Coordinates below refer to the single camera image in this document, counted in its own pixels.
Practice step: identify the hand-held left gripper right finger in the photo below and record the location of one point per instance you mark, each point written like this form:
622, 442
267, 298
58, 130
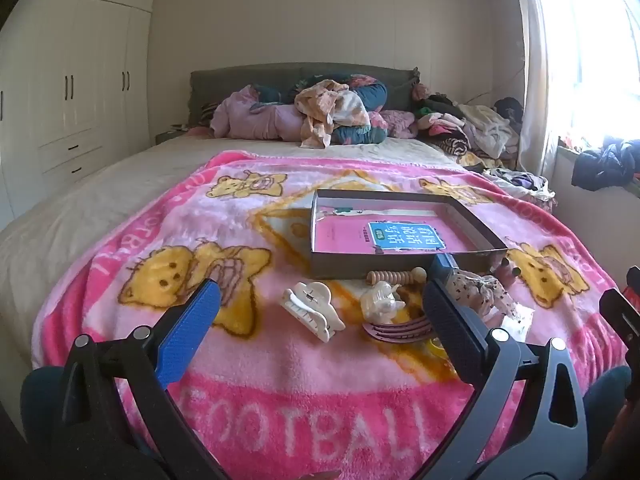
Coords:
452, 332

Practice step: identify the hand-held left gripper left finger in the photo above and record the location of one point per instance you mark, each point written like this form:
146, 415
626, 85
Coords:
190, 332

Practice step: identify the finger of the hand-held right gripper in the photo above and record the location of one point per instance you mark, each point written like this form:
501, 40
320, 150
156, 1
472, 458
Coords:
622, 317
634, 280

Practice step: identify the yellow hair accessory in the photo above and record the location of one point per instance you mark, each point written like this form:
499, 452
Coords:
436, 346

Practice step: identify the floral fabric scrunchie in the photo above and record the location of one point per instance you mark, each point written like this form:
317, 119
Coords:
480, 290

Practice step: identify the maroon hair comb clip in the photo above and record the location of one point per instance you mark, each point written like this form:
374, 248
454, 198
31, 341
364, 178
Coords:
400, 332

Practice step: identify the cream pearl hair clip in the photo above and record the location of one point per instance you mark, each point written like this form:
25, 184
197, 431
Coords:
381, 302

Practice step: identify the white hair claw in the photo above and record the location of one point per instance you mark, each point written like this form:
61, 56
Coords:
312, 310

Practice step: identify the shallow cardboard box pink inside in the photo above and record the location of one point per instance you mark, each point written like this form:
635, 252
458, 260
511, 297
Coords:
340, 240

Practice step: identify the clear plastic bag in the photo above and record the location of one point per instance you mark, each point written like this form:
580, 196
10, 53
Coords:
515, 322

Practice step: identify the small blue box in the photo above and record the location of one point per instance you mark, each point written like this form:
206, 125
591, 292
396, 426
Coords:
444, 265

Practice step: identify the pink plush hair clip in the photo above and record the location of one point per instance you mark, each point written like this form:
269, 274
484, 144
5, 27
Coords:
507, 270

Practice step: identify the dark jacket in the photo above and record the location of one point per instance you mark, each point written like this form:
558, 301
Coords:
602, 162

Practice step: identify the pink printed bear blanket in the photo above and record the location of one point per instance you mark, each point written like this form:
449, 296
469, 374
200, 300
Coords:
300, 385

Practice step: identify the purple crumpled clothes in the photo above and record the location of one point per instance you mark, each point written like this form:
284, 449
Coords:
522, 180

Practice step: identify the bed with beige sheet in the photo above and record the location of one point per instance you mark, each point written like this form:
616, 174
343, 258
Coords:
100, 195

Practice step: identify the dark bedside table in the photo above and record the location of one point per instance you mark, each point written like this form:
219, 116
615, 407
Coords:
172, 136

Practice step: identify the pile of mixed clothes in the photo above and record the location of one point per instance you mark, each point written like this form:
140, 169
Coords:
470, 125

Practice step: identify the pink ruffled garment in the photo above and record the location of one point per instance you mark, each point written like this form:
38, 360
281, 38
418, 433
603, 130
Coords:
397, 122

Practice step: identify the pink quilted bedding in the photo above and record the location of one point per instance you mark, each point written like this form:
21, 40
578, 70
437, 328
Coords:
250, 120

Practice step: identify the bright window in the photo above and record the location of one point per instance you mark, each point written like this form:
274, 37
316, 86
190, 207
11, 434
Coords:
595, 50

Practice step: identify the cream curtain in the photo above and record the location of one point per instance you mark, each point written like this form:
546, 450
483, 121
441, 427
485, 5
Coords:
537, 60

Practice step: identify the dark teal floral quilt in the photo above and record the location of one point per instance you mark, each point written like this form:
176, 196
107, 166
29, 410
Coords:
372, 94

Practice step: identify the pile of clothes and pillows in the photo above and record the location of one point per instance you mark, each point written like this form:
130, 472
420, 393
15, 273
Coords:
240, 77

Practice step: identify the peach and cream garment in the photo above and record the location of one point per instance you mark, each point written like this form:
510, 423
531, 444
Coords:
320, 105

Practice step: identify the white built-in wardrobe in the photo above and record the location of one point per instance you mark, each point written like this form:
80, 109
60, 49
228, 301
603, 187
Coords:
75, 85

